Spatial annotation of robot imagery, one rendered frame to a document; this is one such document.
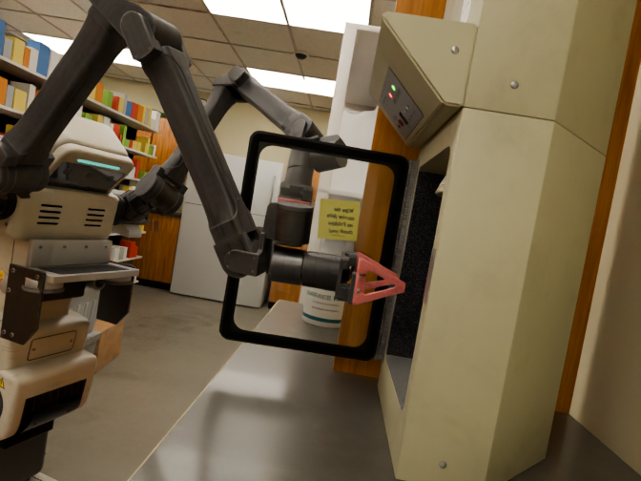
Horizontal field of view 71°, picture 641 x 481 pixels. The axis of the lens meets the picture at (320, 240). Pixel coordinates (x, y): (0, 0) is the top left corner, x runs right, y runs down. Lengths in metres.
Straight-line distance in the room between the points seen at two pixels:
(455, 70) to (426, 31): 0.06
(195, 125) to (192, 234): 5.03
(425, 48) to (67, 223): 0.90
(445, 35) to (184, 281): 5.40
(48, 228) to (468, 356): 0.93
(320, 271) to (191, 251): 5.11
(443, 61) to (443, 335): 0.33
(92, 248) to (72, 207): 0.11
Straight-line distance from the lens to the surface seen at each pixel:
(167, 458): 0.62
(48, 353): 1.28
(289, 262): 0.69
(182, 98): 0.76
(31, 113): 0.95
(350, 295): 0.65
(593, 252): 1.06
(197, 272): 5.77
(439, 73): 0.60
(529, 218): 0.61
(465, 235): 0.58
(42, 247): 1.15
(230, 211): 0.72
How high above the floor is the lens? 1.25
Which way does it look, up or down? 3 degrees down
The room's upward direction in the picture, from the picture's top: 10 degrees clockwise
